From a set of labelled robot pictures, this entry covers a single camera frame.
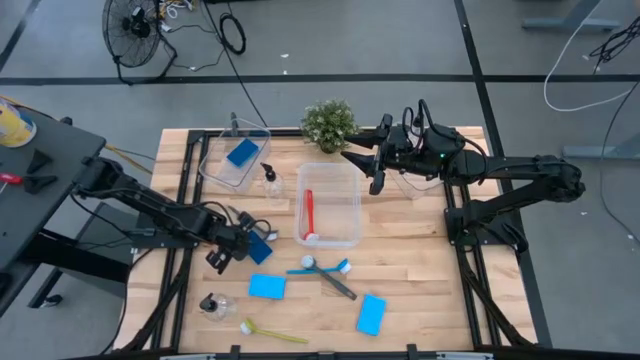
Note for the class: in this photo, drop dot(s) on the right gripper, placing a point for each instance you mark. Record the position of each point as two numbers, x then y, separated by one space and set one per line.
405 150

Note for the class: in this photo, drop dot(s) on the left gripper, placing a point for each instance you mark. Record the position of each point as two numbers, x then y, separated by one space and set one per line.
235 242

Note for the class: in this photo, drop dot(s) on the dark blue sponge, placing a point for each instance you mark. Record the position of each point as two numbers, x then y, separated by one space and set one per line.
262 250
243 152

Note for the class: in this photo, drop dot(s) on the light blue sponge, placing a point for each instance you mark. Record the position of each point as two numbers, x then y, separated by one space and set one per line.
371 315
267 286

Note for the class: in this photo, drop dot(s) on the clear rectangular plastic tub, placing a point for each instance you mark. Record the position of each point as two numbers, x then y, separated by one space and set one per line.
340 210

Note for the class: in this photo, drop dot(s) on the clear soap dispenser black pump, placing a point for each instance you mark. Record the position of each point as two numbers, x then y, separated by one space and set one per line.
273 185
217 306

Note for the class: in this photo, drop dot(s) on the dark grey dish brush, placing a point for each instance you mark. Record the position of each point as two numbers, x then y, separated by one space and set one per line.
337 286

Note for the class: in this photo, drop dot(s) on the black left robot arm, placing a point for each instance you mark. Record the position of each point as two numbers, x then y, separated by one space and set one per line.
150 205

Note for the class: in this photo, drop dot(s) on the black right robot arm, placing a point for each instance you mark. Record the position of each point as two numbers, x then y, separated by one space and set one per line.
525 170

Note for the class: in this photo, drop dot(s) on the potted green plant white flowers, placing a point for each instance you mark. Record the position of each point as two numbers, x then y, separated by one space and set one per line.
330 125

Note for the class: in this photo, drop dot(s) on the yellow-green dish brush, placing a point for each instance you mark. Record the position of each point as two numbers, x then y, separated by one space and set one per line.
275 333

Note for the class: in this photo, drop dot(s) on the teal dish brush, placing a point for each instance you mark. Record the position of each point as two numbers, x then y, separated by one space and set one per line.
342 266

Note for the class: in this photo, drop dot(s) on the dark grey side table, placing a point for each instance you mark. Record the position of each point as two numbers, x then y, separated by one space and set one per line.
50 210

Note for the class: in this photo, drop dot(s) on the black tool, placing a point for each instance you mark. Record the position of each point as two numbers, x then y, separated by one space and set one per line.
40 184
39 161

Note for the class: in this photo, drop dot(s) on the grey desk foot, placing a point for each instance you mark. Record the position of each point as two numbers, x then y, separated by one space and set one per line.
600 151
570 23

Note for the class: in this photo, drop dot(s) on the black floor fan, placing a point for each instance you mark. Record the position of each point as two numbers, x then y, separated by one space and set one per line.
132 30

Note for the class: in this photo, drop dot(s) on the disinfecting wipes canister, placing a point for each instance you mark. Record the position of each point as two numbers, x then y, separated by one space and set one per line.
15 127

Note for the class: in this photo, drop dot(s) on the black aluminium table frame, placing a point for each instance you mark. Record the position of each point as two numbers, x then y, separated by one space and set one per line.
282 131

